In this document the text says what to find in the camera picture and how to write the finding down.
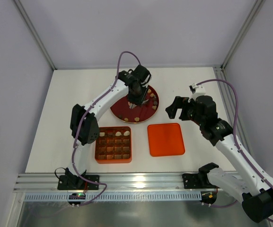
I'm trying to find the orange box lid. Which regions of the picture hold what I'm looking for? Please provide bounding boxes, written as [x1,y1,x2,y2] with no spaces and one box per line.
[147,123,185,157]

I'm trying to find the white shell chocolate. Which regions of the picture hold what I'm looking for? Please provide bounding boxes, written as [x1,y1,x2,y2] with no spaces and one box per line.
[115,131,122,137]

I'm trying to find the silver metal tongs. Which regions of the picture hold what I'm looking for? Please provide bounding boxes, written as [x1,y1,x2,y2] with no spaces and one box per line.
[128,100,148,109]

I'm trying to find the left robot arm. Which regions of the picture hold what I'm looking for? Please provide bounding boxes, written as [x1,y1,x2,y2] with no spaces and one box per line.
[68,65,151,180]

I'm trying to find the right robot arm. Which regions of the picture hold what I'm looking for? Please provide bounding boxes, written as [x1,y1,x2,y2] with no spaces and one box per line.
[166,96,273,223]

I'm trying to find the orange chocolate box tray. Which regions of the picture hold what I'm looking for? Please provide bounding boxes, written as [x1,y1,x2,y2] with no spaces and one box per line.
[95,126,132,164]

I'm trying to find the red round plate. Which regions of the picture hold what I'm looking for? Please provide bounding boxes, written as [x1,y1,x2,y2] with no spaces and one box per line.
[110,86,159,123]

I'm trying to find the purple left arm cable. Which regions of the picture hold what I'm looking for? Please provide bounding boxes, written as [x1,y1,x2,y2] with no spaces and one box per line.
[71,51,141,206]

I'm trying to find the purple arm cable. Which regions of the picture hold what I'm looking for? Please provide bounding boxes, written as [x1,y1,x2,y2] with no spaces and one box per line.
[71,51,141,206]
[196,79,273,224]

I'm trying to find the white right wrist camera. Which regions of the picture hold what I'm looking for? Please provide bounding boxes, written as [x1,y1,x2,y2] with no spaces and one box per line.
[189,84,206,100]

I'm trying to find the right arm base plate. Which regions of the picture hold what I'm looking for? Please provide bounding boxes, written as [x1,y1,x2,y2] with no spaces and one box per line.
[182,173,209,189]

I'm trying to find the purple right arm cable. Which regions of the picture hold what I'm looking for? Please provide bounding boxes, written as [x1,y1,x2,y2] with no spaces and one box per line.
[196,79,273,224]

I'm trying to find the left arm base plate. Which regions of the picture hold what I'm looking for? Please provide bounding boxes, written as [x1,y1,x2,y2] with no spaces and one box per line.
[57,175,99,191]

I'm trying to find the white slotted cable duct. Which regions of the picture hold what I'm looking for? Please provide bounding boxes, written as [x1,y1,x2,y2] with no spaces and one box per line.
[24,191,202,202]

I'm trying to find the aluminium front rail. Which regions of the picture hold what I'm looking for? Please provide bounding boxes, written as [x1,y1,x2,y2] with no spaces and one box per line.
[14,172,184,192]

